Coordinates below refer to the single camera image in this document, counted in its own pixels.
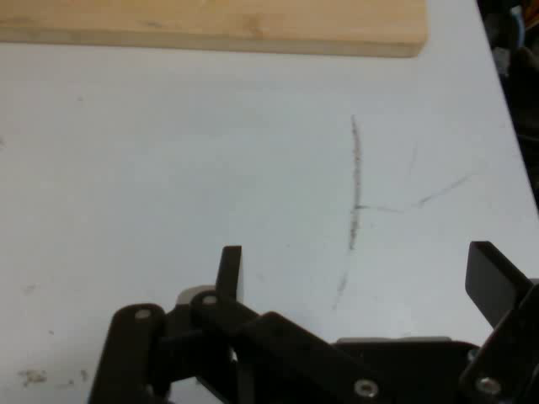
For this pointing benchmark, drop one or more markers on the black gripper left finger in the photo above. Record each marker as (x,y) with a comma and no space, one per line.
(236,332)

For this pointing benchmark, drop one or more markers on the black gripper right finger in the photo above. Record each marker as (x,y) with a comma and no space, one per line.
(490,282)

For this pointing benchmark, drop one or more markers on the light wooden cutting board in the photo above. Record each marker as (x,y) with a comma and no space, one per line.
(210,21)

